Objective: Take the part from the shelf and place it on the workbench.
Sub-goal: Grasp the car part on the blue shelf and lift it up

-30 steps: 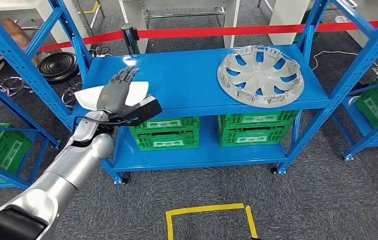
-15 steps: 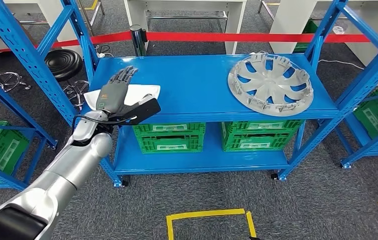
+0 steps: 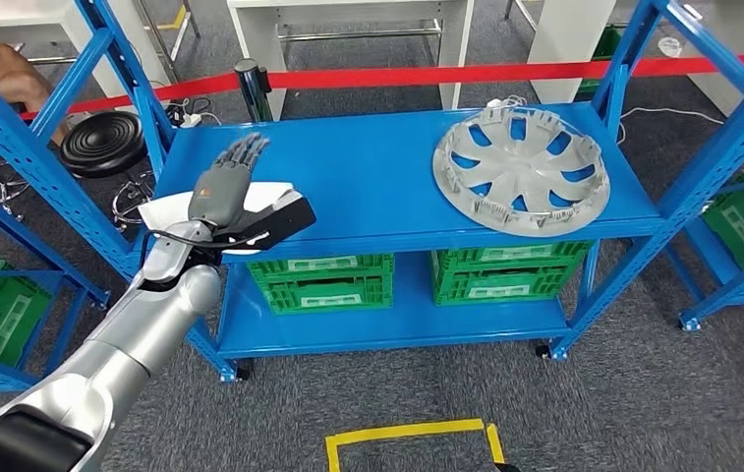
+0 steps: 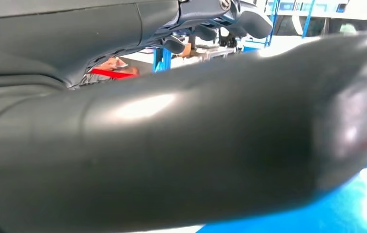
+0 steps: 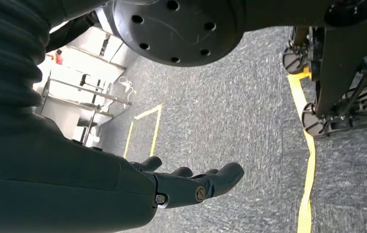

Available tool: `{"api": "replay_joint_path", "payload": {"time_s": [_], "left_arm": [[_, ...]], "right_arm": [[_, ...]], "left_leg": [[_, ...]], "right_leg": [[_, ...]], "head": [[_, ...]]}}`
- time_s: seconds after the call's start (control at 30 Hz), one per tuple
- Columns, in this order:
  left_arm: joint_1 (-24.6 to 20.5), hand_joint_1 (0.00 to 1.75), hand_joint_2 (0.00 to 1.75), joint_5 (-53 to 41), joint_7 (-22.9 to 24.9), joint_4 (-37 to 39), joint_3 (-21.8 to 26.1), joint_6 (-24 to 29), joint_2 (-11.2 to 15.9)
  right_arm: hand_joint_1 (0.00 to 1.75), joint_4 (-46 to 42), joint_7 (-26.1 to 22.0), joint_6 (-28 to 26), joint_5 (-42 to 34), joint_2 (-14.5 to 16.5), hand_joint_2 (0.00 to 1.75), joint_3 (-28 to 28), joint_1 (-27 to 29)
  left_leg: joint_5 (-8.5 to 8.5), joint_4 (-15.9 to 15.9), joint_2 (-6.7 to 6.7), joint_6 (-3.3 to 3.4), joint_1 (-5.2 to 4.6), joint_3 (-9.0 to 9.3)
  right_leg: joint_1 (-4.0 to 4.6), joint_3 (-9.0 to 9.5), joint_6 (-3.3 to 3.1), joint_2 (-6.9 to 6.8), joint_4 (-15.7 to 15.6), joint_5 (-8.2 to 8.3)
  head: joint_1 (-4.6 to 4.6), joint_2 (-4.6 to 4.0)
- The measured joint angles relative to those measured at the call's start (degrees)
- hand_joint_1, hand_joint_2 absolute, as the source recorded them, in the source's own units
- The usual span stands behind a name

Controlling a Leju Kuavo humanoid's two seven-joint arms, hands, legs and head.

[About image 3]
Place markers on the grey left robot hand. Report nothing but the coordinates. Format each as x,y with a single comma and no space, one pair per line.
218,192

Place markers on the white plastic body panel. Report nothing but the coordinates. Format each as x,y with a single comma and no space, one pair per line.
267,195

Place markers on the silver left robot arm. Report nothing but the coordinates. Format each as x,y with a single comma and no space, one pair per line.
143,332

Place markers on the blue metal shelf rack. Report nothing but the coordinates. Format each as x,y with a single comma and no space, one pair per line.
736,286
52,251
378,169

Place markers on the red barrier belt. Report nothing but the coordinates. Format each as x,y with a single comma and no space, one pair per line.
410,76

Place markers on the person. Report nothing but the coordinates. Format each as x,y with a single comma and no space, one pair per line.
13,78

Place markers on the white panel table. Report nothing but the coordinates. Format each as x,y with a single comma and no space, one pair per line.
567,45
7,13
456,58

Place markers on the silver wheel hubcap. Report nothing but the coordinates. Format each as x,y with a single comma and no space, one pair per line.
521,172

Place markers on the clear plastic cup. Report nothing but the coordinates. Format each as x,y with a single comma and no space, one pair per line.
670,47

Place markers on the black stanchion post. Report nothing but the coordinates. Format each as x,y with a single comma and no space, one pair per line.
254,91

